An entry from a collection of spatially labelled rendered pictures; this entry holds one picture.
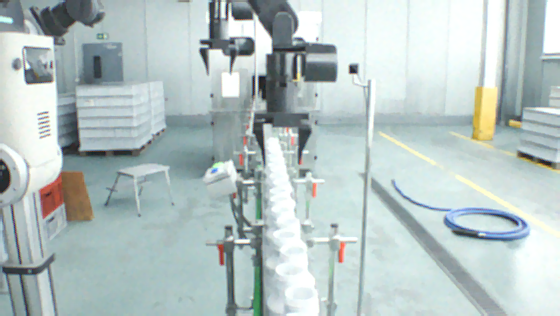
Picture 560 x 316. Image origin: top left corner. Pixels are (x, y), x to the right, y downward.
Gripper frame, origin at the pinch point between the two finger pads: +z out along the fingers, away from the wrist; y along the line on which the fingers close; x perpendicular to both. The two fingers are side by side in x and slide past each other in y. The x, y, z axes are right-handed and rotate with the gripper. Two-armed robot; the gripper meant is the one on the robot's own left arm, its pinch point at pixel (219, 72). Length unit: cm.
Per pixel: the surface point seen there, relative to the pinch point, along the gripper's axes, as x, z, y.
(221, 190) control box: 3.3, 33.3, -0.2
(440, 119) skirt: -976, 122, -479
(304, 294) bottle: 79, 25, -17
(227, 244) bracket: 46, 32, -5
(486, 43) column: -717, -62, -459
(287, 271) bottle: 73, 24, -15
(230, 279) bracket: 45, 40, -6
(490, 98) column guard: -711, 48, -472
